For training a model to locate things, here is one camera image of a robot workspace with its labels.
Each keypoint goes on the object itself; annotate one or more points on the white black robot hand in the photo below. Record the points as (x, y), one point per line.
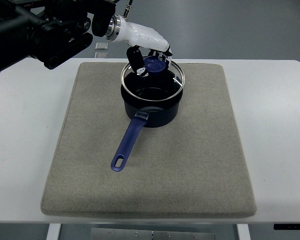
(136, 36)

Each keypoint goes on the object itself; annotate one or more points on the glass pot lid blue knob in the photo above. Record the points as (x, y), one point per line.
(159, 85)

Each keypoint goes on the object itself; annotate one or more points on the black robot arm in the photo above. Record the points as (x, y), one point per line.
(51, 31)

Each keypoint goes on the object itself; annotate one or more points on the upper floor metal plate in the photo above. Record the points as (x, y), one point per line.
(101, 46)

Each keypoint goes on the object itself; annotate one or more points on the floor metal plate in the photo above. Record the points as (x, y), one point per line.
(101, 46)
(101, 55)

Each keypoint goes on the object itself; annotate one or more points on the lower floor metal plate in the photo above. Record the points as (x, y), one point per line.
(101, 55)

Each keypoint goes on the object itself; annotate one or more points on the dark blue saucepan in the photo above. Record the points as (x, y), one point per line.
(143, 113)

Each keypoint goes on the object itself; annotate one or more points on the beige fabric mat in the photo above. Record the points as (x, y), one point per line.
(193, 167)

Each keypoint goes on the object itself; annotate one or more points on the left white table leg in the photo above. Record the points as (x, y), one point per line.
(53, 232)

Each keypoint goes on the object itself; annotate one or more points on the white table leg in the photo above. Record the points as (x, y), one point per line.
(53, 232)
(243, 232)

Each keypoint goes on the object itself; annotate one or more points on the right white table leg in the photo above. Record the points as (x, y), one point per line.
(243, 232)

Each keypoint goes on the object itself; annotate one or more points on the black table control panel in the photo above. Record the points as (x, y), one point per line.
(286, 226)

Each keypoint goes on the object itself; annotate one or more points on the grey metal base plate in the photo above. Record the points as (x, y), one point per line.
(135, 234)

